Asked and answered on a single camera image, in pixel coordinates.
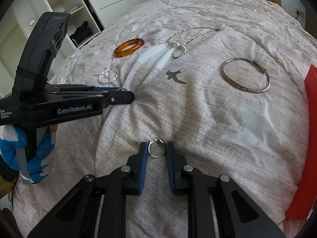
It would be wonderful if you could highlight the white wardrobe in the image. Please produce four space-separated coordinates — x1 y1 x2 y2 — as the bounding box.
1 0 149 97

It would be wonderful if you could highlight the tiny silver ring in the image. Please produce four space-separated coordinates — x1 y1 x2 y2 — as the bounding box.
147 138 166 159

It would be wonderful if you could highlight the twisted silver ring bracelet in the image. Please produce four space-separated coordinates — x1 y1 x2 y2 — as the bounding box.
98 68 119 84

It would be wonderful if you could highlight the pearl chain necklace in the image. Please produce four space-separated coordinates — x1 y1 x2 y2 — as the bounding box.
168 27 220 59

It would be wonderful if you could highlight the silver bangle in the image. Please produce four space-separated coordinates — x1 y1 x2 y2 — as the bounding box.
220 58 271 93

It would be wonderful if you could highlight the amber bangle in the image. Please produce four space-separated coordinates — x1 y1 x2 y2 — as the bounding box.
113 38 145 58

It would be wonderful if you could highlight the blue gloved left hand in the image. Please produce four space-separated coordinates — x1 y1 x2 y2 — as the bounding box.
1 125 57 183

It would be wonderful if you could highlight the red jewelry box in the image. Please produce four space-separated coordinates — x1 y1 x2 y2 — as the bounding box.
285 64 317 220

